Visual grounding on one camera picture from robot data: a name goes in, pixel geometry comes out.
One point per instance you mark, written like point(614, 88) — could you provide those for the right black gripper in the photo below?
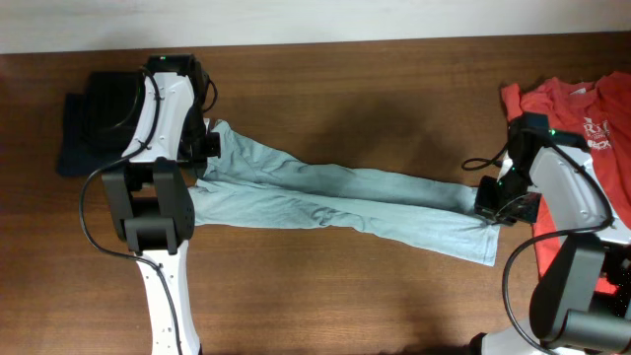
point(484, 204)

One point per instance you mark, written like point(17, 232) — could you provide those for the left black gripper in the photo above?
point(199, 161)

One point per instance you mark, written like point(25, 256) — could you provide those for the light blue t-shirt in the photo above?
point(255, 186)

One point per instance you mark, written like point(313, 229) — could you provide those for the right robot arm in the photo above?
point(581, 304)

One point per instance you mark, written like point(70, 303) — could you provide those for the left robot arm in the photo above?
point(151, 208)

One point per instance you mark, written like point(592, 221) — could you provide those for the folded dark navy garment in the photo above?
point(98, 124)

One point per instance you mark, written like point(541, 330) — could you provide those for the red t-shirt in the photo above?
point(600, 111)

